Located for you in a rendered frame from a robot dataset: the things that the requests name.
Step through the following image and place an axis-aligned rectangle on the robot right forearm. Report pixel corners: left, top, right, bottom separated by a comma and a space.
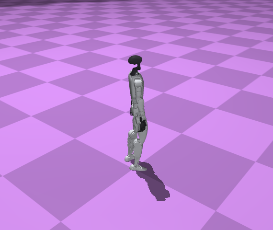
137, 99, 146, 121

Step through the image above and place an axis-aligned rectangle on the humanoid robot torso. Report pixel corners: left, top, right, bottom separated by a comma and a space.
128, 72, 144, 117

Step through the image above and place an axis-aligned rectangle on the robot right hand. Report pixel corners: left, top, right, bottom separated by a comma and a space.
138, 117, 147, 132

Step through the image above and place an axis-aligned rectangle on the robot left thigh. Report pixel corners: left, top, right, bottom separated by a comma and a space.
129, 116, 139, 138

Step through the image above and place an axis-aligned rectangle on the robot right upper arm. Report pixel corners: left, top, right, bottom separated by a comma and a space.
134, 78, 143, 104

